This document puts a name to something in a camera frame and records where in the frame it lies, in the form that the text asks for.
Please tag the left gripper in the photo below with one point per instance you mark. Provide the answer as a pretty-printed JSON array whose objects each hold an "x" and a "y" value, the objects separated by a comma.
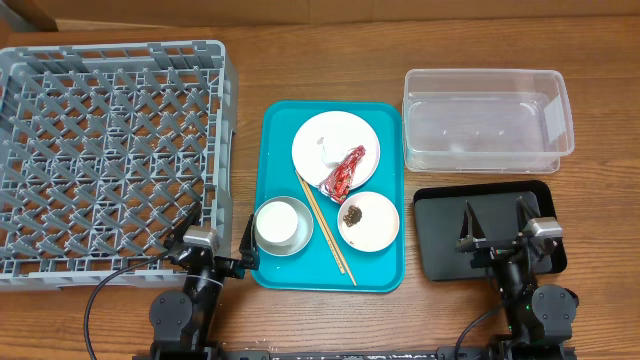
[{"x": 248, "y": 251}]

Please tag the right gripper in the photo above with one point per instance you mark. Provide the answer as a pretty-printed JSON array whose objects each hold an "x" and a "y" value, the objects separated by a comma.
[{"x": 500, "y": 251}]

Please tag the small pink bowl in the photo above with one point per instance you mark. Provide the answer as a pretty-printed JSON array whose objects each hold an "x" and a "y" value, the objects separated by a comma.
[{"x": 378, "y": 227}]

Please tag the red snack wrapper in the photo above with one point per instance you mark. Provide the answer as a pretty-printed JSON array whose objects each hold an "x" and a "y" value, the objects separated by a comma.
[{"x": 338, "y": 183}]

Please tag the white napkin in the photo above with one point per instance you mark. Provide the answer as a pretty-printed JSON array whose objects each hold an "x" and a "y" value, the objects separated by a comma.
[{"x": 333, "y": 150}]

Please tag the brown food piece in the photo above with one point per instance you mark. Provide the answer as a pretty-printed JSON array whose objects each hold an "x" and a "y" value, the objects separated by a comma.
[{"x": 352, "y": 216}]

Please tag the white paper cup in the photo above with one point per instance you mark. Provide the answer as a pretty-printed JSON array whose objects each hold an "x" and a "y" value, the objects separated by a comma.
[{"x": 277, "y": 223}]

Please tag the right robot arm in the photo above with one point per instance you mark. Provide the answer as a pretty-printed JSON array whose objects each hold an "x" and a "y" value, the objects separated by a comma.
[{"x": 539, "y": 317}]

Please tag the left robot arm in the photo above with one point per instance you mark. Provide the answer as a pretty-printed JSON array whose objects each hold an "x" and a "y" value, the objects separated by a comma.
[{"x": 181, "y": 319}]

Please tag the grey dishwasher rack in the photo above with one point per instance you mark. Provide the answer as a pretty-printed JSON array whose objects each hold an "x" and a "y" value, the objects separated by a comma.
[{"x": 104, "y": 149}]

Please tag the black tray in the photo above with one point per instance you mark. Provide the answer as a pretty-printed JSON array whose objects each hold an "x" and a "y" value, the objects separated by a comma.
[{"x": 439, "y": 215}]

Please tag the teal serving tray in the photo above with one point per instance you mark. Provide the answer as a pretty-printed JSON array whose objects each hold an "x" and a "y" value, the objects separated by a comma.
[{"x": 314, "y": 267}]

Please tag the clear plastic bin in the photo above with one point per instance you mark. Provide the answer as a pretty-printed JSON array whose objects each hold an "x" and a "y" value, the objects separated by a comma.
[{"x": 514, "y": 121}]

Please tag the wooden chopstick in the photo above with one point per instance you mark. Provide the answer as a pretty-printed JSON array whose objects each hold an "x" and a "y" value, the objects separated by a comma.
[
  {"x": 340, "y": 254},
  {"x": 319, "y": 219}
]

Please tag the large pink plate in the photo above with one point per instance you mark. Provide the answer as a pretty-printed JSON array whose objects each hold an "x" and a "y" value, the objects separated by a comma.
[{"x": 354, "y": 130}]

